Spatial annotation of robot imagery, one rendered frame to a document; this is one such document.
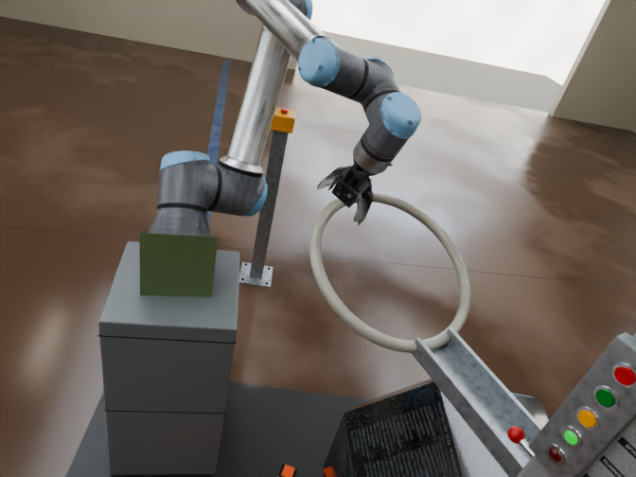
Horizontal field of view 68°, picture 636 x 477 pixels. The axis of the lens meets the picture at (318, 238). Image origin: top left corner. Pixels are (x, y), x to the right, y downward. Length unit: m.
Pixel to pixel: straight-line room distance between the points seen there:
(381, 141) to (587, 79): 8.17
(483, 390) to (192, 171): 1.01
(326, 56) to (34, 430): 1.90
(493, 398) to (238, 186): 0.95
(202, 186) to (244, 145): 0.19
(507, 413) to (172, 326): 0.93
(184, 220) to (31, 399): 1.27
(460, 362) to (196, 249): 0.80
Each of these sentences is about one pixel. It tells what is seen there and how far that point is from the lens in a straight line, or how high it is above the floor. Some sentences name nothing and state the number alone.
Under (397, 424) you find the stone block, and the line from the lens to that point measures 1.55.
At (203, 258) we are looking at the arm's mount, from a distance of 1.47.
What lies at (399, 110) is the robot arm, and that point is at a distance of 1.02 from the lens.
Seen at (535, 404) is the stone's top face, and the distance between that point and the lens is 1.69.
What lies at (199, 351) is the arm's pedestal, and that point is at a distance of 1.56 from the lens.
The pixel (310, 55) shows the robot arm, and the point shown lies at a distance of 1.03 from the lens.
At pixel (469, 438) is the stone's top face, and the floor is 0.83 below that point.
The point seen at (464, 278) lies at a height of 1.17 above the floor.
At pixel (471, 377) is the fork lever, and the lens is 1.25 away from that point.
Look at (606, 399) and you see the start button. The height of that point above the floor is 1.43.
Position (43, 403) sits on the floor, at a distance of 2.42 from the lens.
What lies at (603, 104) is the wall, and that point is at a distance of 9.50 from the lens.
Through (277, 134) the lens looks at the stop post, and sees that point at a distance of 2.47.
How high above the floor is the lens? 1.92
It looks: 34 degrees down
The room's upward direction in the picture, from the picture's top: 14 degrees clockwise
